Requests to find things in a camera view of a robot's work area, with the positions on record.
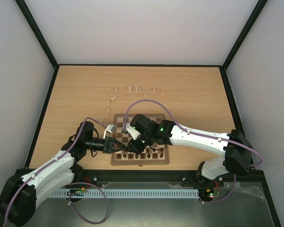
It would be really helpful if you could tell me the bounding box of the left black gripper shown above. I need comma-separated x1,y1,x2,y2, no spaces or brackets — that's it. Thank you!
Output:
86,136,127,154

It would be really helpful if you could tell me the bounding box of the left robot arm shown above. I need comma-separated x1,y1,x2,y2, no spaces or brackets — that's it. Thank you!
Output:
0,122,126,227

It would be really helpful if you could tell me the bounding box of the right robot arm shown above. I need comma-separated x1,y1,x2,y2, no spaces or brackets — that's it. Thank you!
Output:
122,114,252,185

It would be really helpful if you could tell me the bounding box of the wooden chess board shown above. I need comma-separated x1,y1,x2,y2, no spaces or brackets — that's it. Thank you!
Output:
111,113,169,166

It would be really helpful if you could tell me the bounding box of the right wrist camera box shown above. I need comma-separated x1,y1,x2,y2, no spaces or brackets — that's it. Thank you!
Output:
122,123,140,140

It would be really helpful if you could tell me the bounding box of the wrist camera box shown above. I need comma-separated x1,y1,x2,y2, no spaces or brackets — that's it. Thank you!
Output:
122,123,140,140
103,123,116,139

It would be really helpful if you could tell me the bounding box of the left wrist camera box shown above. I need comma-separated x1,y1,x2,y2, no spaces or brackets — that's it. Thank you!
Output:
103,123,116,139

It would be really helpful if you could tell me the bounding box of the black aluminium rail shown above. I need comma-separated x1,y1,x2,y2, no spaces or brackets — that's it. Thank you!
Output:
15,169,263,183

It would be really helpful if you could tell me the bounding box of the white slotted cable duct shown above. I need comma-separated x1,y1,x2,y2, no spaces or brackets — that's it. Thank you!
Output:
50,189,199,199

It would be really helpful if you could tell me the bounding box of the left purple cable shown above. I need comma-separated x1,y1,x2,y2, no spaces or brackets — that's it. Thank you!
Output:
4,117,109,224

